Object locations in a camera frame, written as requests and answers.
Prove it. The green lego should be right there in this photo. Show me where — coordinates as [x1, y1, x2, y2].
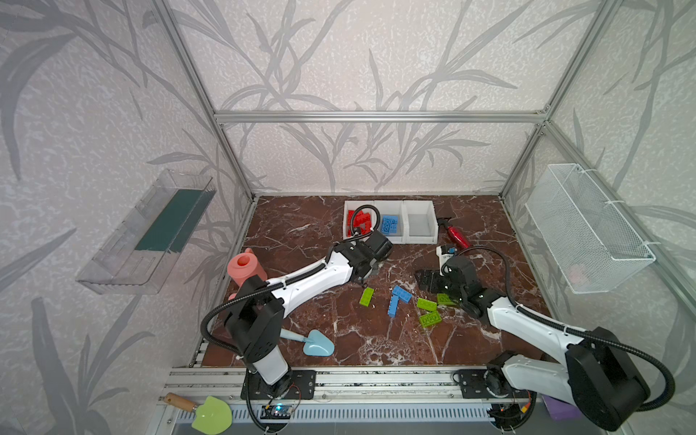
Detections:
[437, 294, 458, 306]
[419, 312, 442, 328]
[417, 298, 438, 312]
[359, 287, 374, 307]

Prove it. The red lego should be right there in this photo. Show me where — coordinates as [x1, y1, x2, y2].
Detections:
[346, 210, 355, 237]
[353, 210, 372, 235]

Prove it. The green lego bottom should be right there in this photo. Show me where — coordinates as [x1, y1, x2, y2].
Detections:
[419, 312, 442, 328]

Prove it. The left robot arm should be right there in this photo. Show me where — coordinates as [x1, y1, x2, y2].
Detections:
[200, 204, 393, 399]

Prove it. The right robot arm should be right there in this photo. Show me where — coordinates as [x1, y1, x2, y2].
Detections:
[414, 249, 676, 431]

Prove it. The white left bin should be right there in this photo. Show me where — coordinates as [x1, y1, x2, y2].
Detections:
[343, 199, 382, 239]

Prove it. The light blue toy shovel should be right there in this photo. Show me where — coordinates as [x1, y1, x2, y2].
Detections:
[280, 329, 335, 357]

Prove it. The pink watering can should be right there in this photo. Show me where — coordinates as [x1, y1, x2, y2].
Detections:
[228, 248, 268, 300]

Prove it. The electronics board left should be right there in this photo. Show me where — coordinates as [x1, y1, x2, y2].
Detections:
[259, 402, 300, 422]

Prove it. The white wire basket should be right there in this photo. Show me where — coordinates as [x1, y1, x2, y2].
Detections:
[526, 163, 656, 294]

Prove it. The purple scoop pink handle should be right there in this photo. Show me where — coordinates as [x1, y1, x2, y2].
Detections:
[542, 395, 583, 422]

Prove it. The green spatula wooden handle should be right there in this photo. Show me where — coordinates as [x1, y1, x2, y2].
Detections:
[164, 393, 233, 435]

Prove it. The clear plastic wall tray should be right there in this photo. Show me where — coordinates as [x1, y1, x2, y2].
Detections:
[76, 170, 217, 295]

